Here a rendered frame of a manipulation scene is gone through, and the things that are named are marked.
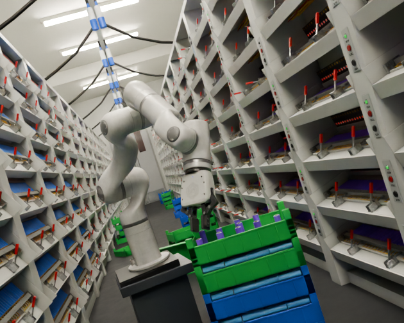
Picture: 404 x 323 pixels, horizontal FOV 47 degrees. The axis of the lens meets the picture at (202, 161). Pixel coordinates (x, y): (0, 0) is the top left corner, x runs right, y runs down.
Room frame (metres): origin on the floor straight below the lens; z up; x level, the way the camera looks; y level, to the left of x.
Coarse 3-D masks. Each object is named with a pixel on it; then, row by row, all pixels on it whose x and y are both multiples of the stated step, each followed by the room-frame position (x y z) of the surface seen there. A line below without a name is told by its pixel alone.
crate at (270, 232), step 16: (288, 208) 1.28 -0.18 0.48; (272, 224) 1.27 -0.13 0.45; (288, 224) 1.27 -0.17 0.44; (192, 240) 1.30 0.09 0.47; (208, 240) 1.49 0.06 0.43; (224, 240) 1.29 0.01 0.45; (240, 240) 1.28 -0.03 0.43; (256, 240) 1.28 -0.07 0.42; (272, 240) 1.28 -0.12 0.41; (192, 256) 1.29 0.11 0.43; (208, 256) 1.29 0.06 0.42; (224, 256) 1.29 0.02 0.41
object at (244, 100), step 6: (264, 72) 2.03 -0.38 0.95; (252, 84) 2.64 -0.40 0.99; (264, 84) 2.10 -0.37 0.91; (240, 90) 2.63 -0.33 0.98; (258, 90) 2.22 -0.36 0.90; (264, 90) 2.15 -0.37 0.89; (240, 96) 2.63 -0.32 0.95; (246, 96) 2.44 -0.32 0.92; (252, 96) 2.35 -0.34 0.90; (258, 96) 2.27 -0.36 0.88; (240, 102) 2.59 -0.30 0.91; (246, 102) 2.50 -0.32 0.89
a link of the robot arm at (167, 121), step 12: (156, 96) 1.56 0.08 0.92; (144, 108) 1.55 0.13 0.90; (156, 108) 1.51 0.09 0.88; (168, 108) 1.50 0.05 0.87; (156, 120) 1.43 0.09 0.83; (168, 120) 1.37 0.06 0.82; (180, 120) 1.51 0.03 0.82; (156, 132) 1.40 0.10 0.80; (168, 132) 1.35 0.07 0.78; (180, 132) 1.33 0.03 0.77; (192, 132) 1.36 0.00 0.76; (168, 144) 1.36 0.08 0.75; (180, 144) 1.33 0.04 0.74; (192, 144) 1.36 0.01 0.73
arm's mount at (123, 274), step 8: (160, 264) 1.97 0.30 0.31; (168, 264) 1.95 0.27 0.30; (176, 264) 1.96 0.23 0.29; (120, 272) 2.08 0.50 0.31; (128, 272) 2.02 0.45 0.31; (136, 272) 1.97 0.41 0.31; (144, 272) 1.93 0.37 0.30; (152, 272) 1.93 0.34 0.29; (160, 272) 1.94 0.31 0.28; (120, 280) 1.94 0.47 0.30; (128, 280) 1.91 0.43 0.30; (136, 280) 1.92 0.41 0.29
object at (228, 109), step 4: (232, 100) 2.72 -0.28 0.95; (224, 104) 3.33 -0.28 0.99; (228, 104) 2.89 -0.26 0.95; (232, 104) 2.87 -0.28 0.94; (220, 108) 3.33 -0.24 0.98; (224, 108) 3.14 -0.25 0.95; (228, 108) 3.21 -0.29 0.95; (232, 108) 2.82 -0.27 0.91; (216, 112) 3.32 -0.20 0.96; (220, 112) 3.32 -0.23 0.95; (224, 112) 3.04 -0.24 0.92; (228, 112) 2.96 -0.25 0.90; (232, 112) 2.87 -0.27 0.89; (236, 112) 2.80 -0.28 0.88; (216, 116) 3.32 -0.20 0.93; (220, 116) 3.22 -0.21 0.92; (224, 116) 3.10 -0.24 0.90; (228, 116) 3.01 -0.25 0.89; (220, 120) 3.30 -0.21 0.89
